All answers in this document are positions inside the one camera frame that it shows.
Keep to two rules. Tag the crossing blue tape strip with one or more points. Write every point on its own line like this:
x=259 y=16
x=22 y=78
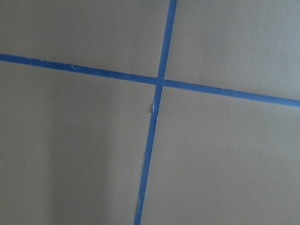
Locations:
x=149 y=80

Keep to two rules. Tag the long blue tape strip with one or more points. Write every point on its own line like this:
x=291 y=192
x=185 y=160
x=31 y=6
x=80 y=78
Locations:
x=155 y=110

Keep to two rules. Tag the brown paper table cover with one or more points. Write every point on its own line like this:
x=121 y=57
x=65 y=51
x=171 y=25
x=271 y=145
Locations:
x=72 y=145

